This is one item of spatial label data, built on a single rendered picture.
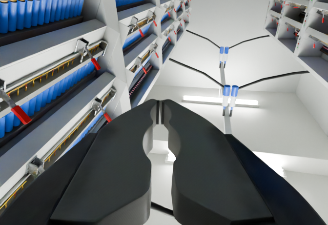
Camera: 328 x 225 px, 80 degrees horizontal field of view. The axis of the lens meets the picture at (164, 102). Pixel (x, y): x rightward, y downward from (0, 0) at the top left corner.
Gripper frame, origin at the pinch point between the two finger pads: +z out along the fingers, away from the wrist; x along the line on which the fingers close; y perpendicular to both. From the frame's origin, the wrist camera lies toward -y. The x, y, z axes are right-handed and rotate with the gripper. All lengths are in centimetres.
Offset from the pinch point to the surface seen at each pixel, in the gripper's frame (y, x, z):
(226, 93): 77, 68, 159
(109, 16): 1, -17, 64
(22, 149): 23.6, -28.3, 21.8
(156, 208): 61, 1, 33
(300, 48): 34, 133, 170
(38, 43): 4.3, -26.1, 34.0
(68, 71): 12.8, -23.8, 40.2
